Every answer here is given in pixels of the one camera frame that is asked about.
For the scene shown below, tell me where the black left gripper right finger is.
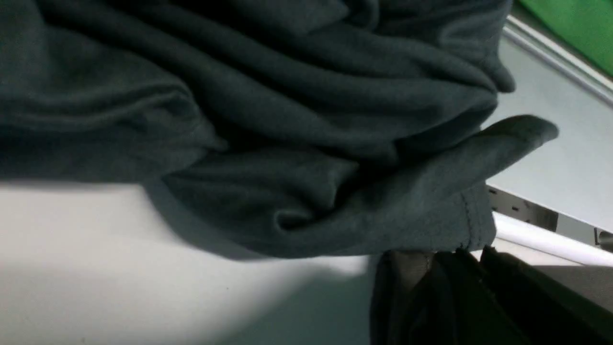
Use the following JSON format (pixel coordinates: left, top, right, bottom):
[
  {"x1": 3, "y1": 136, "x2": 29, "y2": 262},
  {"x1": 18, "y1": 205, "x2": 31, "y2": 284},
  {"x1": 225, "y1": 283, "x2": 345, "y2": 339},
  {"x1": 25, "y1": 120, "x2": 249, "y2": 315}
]
[{"x1": 479, "y1": 247, "x2": 613, "y2": 345}]

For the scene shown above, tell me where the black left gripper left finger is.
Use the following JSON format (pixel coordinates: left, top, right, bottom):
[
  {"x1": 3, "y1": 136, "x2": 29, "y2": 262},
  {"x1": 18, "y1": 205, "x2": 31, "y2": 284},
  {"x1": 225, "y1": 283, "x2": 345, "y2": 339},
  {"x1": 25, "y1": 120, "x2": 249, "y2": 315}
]
[{"x1": 369, "y1": 250, "x2": 458, "y2": 345}]

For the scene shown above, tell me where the dark teal crumpled shirt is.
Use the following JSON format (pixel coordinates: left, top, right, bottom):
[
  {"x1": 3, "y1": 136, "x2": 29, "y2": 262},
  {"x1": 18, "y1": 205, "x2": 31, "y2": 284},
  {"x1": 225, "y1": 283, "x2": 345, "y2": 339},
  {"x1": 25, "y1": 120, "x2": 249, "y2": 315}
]
[{"x1": 1, "y1": 0, "x2": 558, "y2": 258}]

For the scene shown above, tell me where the green backdrop cloth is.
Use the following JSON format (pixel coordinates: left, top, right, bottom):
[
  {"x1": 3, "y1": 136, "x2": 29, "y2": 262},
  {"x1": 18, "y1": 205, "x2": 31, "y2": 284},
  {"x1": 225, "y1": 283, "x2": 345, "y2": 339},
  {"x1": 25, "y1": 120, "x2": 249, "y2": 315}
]
[{"x1": 521, "y1": 0, "x2": 613, "y2": 76}]

